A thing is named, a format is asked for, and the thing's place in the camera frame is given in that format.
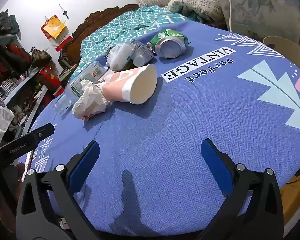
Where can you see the crushed clear plastic container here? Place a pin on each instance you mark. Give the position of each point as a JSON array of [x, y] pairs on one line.
[[120, 53]]

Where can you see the white tissue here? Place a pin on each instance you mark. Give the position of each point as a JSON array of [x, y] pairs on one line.
[[90, 100]]

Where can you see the blue printed blanket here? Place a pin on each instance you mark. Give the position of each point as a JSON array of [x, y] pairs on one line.
[[165, 142]]

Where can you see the dark clothes pile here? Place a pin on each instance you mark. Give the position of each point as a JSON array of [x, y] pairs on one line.
[[5, 22]]

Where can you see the small white bottle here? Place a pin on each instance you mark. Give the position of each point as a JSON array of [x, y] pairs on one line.
[[139, 59]]

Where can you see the white printed plastic bag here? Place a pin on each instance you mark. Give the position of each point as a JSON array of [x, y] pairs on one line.
[[0, 120]]

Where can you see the clear plastic storage bin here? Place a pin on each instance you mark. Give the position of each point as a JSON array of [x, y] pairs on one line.
[[260, 12]]

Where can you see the red clothing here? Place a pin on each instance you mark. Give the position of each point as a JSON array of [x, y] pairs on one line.
[[5, 60]]

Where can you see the brown bag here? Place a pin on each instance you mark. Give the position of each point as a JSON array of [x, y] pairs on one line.
[[41, 56]]

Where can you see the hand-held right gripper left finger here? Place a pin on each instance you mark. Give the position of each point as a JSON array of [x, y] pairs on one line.
[[83, 165]]

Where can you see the carved wooden headboard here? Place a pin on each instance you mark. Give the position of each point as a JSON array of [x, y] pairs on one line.
[[90, 22]]

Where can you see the red box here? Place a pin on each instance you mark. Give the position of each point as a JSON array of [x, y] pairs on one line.
[[48, 78]]

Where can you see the pink white paper cup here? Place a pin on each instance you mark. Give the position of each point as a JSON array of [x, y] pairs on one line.
[[130, 85]]

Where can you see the crushed green can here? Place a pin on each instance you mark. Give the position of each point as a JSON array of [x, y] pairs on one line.
[[170, 46]]

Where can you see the clear plastic bottle with label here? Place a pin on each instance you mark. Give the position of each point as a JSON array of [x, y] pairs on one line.
[[86, 75]]

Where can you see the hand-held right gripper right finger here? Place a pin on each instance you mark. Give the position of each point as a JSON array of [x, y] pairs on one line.
[[215, 162]]

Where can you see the teal patterned bedsheet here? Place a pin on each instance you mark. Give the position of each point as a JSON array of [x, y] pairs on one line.
[[110, 30]]

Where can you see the yellow red wall calendar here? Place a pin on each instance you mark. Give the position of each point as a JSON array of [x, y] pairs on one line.
[[53, 27]]

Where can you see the metal shelf rack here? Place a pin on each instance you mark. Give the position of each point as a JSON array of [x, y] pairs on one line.
[[20, 87]]

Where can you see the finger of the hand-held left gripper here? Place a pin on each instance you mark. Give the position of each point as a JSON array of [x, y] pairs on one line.
[[43, 130]]

